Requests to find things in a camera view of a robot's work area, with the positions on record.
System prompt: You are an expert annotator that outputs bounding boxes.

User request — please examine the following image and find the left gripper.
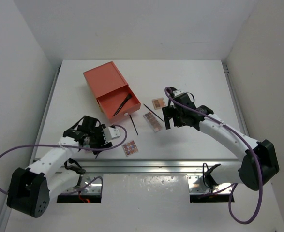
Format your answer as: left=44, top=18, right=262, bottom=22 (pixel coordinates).
left=88, top=124, right=112, bottom=154

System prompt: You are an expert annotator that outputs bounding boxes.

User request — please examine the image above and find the thin black pencil brush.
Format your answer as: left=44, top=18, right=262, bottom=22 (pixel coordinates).
left=129, top=114, right=139, bottom=136

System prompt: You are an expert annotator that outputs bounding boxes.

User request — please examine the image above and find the black angled makeup brush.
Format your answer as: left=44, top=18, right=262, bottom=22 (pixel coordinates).
left=113, top=93, right=132, bottom=116

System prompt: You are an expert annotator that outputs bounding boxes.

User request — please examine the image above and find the orange drawer cabinet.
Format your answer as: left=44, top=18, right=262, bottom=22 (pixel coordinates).
left=83, top=61, right=128, bottom=107

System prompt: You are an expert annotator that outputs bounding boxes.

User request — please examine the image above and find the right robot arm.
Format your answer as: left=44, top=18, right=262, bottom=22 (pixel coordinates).
left=162, top=88, right=280, bottom=191

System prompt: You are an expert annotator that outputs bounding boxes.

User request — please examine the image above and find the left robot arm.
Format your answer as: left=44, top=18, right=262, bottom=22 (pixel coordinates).
left=6, top=116, right=120, bottom=218

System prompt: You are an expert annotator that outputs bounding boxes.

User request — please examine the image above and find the small square brown eyeshadow palette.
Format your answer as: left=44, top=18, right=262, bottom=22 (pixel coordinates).
left=152, top=98, right=166, bottom=110

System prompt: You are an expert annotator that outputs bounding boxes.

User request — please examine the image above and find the round-pan eyeshadow palette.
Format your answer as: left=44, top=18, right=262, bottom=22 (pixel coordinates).
left=122, top=140, right=139, bottom=157

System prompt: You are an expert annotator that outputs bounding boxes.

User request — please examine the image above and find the long brown eyeshadow palette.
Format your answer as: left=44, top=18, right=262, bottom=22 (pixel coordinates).
left=143, top=112, right=163, bottom=132

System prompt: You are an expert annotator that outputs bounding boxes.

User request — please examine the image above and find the thin black liner brush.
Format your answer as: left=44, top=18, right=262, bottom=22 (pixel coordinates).
left=143, top=103, right=164, bottom=122

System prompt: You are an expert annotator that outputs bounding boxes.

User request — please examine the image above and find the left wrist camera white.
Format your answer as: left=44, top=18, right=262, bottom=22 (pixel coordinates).
left=103, top=127, right=120, bottom=142

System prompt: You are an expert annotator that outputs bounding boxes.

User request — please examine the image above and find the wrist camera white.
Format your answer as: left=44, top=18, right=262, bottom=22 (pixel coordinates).
left=171, top=90, right=184, bottom=98
left=103, top=127, right=120, bottom=142

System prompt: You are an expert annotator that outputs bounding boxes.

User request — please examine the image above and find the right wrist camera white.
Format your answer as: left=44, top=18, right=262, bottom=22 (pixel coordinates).
left=171, top=90, right=184, bottom=98

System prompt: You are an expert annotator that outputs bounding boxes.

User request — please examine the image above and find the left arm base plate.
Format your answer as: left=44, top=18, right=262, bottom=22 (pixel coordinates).
left=60, top=176, right=103, bottom=196

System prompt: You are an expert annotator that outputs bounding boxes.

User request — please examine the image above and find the aluminium rail frame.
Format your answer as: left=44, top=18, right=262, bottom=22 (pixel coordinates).
left=34, top=158, right=241, bottom=174

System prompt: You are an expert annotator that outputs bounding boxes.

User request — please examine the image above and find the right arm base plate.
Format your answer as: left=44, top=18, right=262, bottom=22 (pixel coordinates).
left=187, top=174, right=234, bottom=195

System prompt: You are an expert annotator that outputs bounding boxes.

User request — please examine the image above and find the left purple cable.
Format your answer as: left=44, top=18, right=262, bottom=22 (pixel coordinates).
left=0, top=124, right=128, bottom=196

